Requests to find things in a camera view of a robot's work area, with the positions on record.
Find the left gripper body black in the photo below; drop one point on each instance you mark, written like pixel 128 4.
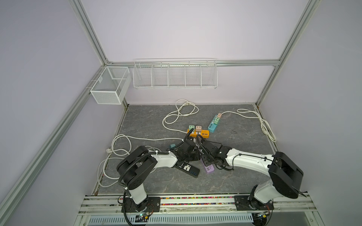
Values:
pixel 194 156

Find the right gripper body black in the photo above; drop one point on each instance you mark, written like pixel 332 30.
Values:
pixel 207 161

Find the purple power strip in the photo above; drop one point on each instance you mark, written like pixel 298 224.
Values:
pixel 208 168

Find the black power strip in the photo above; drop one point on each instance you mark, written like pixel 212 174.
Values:
pixel 188 169

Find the orange power strip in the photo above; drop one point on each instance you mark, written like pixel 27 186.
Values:
pixel 203 133

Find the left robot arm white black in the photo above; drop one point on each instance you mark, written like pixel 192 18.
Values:
pixel 135 168

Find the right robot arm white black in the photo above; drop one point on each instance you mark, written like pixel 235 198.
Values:
pixel 285 176

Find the teal power strip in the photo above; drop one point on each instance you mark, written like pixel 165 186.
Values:
pixel 212 127

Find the white mesh box basket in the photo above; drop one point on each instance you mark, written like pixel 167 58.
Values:
pixel 111 86

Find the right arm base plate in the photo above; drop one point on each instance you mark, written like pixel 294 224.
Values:
pixel 243 203

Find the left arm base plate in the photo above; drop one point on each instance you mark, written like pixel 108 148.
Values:
pixel 150 204

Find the white wire rack basket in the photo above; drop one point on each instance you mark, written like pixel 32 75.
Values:
pixel 175 73

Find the aluminium front rail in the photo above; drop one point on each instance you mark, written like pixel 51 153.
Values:
pixel 204 209

